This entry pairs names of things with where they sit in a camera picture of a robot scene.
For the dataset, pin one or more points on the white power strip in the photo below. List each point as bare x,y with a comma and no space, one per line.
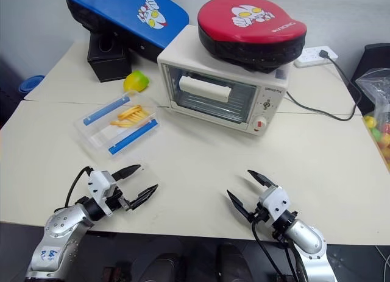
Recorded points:
307,59

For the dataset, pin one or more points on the red round boxing pad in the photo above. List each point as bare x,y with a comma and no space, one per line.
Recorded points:
253,29

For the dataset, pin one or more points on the yellow french fries bunch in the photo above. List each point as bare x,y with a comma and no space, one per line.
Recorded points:
134,113

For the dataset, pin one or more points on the clear plastic bag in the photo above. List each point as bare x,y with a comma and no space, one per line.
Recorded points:
381,93

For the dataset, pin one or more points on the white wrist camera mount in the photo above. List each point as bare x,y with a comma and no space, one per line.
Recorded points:
97,184
274,199

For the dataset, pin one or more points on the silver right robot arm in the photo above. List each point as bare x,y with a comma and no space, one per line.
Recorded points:
307,236

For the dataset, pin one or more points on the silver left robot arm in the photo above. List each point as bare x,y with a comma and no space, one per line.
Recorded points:
58,224

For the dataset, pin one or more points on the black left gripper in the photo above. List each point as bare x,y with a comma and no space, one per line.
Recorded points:
117,200

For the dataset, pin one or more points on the black leather box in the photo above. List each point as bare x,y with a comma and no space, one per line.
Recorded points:
109,69

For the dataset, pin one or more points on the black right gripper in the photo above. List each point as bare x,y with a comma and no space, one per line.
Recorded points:
260,215

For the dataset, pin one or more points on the black chair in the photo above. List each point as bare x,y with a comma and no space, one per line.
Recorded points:
374,59

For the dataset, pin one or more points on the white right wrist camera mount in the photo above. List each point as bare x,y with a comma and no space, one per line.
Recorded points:
274,199

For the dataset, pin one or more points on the green toy ball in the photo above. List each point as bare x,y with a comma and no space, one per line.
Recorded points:
377,134

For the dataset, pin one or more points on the white toaster oven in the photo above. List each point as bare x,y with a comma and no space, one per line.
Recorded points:
269,93

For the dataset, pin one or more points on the clear box with blue clips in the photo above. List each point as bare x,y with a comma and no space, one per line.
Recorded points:
97,137

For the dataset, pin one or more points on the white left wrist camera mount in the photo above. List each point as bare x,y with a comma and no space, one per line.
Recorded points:
97,184

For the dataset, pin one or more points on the yellow toy ball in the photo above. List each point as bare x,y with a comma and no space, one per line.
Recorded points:
370,121

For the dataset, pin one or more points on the blue round plastic object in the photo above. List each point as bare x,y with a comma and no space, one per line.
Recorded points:
30,84

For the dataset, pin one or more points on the yellow green toy lemon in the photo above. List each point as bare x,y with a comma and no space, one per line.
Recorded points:
135,81

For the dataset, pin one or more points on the blue boxing pad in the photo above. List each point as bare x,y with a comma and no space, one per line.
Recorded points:
122,14

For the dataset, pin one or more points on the yellow french fry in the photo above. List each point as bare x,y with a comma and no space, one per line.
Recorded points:
122,123

